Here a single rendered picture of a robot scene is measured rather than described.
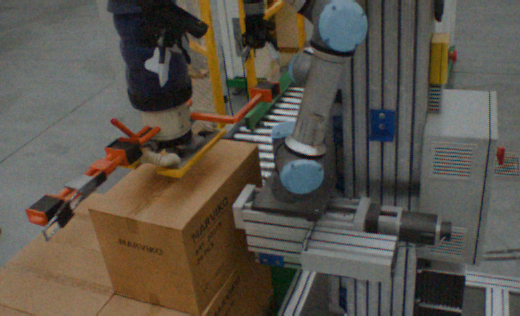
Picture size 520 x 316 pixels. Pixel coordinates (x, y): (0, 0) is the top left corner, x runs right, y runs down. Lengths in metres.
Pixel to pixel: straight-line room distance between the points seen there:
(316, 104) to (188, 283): 0.85
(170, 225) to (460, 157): 0.93
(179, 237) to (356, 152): 0.64
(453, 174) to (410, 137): 0.17
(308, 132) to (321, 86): 0.13
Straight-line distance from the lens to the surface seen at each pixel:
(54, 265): 2.52
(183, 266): 1.92
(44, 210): 1.60
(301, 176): 1.48
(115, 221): 1.98
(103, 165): 1.75
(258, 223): 1.79
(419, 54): 1.60
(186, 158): 1.94
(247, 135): 3.18
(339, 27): 1.34
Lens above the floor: 2.00
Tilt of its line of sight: 29 degrees down
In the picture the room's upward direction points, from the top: 7 degrees counter-clockwise
